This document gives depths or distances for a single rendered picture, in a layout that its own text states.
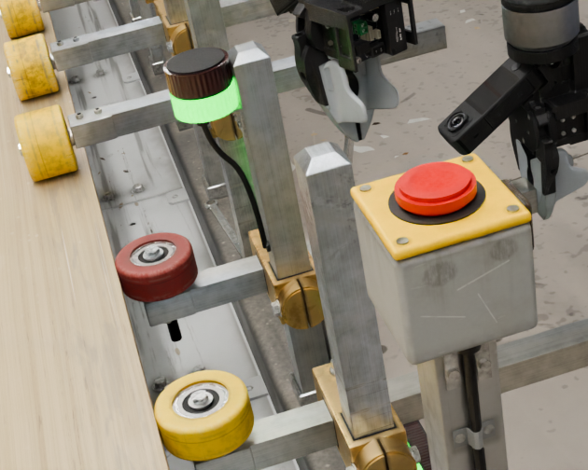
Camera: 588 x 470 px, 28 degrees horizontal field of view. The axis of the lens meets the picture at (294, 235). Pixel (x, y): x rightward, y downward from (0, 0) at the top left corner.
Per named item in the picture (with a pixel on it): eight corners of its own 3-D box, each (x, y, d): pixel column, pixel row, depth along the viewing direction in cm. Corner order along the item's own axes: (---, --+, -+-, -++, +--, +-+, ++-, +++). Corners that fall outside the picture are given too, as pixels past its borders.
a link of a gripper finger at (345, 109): (363, 167, 106) (347, 74, 101) (324, 148, 110) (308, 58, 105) (389, 153, 107) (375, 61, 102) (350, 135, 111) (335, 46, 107)
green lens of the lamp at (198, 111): (231, 87, 111) (226, 66, 110) (245, 112, 106) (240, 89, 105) (169, 103, 110) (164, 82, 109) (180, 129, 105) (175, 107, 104)
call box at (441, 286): (486, 270, 65) (475, 149, 61) (541, 340, 59) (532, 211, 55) (368, 307, 64) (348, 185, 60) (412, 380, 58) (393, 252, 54)
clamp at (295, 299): (299, 256, 129) (291, 217, 127) (334, 322, 118) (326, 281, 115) (250, 270, 129) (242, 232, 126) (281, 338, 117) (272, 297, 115)
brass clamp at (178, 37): (199, 24, 166) (191, -9, 164) (217, 57, 155) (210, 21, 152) (157, 34, 165) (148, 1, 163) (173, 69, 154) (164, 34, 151)
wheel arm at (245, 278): (525, 205, 130) (523, 172, 128) (539, 220, 127) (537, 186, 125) (147, 317, 124) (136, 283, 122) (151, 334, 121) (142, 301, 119)
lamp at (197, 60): (263, 235, 120) (221, 40, 108) (276, 262, 115) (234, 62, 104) (208, 251, 119) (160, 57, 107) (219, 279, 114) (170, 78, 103)
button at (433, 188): (460, 180, 60) (456, 151, 59) (491, 216, 57) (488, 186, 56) (386, 201, 59) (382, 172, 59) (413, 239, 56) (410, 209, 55)
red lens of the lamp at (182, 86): (225, 62, 110) (220, 41, 109) (239, 87, 105) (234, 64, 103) (163, 79, 109) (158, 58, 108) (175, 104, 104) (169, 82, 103)
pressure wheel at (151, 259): (205, 308, 128) (182, 219, 122) (220, 348, 122) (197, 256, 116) (134, 328, 127) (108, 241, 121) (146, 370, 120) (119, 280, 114)
